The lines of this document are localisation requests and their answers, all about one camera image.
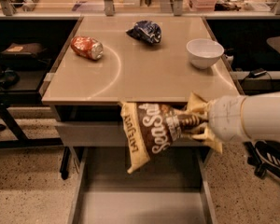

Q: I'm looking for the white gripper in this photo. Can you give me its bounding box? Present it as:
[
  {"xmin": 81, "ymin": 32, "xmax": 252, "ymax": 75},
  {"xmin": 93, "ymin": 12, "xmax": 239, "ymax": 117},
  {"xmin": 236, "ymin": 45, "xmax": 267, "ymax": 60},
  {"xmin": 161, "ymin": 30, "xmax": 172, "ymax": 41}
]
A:
[{"xmin": 186, "ymin": 92, "xmax": 247, "ymax": 153}]

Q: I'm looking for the brown sea salt chip bag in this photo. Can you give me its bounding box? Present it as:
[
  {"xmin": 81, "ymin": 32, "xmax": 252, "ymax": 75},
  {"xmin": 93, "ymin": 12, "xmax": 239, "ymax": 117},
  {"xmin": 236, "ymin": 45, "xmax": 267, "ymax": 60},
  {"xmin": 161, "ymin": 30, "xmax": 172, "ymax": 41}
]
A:
[{"xmin": 120, "ymin": 103, "xmax": 207, "ymax": 174}]

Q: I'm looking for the open grey middle drawer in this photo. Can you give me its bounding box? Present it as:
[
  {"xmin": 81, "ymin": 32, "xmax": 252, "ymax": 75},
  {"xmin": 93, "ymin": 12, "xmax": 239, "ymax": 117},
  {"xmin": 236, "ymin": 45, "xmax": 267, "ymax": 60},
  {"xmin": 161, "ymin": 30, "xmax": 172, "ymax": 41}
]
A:
[{"xmin": 67, "ymin": 147, "xmax": 218, "ymax": 224}]

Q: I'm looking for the crumpled blue chip bag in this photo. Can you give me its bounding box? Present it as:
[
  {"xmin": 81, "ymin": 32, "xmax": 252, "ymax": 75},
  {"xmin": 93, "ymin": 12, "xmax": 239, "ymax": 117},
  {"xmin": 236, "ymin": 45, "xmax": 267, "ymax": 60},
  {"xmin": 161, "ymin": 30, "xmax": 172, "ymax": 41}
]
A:
[{"xmin": 126, "ymin": 21, "xmax": 161, "ymax": 45}]

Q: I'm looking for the grey drawer cabinet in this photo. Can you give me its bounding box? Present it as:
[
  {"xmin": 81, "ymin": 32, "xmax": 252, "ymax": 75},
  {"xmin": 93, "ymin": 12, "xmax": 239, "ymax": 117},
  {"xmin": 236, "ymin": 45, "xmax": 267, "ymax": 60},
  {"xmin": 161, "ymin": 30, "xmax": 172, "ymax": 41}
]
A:
[{"xmin": 42, "ymin": 15, "xmax": 238, "ymax": 168}]

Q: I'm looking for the white ceramic bowl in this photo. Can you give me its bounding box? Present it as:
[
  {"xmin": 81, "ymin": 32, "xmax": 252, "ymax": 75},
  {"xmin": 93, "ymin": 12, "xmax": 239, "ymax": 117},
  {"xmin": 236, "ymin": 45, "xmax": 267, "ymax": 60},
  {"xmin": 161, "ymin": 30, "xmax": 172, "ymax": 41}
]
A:
[{"xmin": 186, "ymin": 38, "xmax": 224, "ymax": 69}]

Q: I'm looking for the black sneaker with white stripes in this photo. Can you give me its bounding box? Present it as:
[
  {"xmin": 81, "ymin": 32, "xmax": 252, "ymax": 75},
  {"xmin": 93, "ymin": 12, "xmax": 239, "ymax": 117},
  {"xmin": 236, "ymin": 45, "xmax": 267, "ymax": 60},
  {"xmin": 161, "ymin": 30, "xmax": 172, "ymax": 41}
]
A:
[{"xmin": 255, "ymin": 141, "xmax": 280, "ymax": 171}]

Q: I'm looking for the black power adapter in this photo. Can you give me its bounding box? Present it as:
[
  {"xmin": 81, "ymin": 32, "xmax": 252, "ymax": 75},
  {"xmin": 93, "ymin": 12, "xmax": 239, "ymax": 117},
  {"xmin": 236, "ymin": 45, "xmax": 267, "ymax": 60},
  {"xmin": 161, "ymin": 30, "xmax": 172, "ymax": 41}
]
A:
[{"xmin": 248, "ymin": 68, "xmax": 267, "ymax": 78}]

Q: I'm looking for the crushed red soda can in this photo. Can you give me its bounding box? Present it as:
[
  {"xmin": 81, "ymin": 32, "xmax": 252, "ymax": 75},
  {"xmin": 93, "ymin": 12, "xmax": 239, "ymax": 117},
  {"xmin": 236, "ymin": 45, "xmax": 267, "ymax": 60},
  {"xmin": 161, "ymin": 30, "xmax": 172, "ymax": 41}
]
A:
[{"xmin": 70, "ymin": 36, "xmax": 104, "ymax": 61}]

